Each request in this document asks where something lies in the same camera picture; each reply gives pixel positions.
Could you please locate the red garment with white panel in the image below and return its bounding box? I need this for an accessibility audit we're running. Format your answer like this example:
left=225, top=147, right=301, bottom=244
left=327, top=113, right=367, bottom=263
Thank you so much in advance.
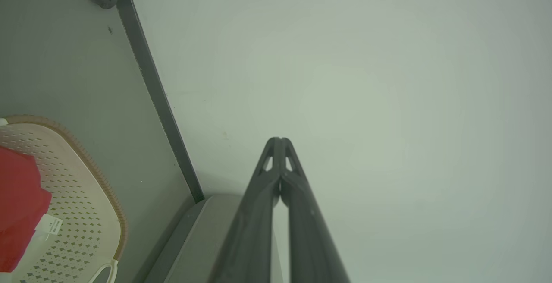
left=0, top=145, right=63, bottom=274

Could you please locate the cream perforated laundry basket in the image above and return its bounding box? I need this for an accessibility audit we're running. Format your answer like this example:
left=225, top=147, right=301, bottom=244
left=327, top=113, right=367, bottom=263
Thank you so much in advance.
left=0, top=115, right=129, bottom=283

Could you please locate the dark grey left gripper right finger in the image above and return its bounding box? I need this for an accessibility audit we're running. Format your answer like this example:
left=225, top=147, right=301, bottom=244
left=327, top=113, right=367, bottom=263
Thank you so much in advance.
left=280, top=137, right=351, bottom=283

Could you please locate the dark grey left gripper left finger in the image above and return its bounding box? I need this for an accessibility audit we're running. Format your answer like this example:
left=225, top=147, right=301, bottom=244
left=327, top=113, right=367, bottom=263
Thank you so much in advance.
left=209, top=137, right=282, bottom=283

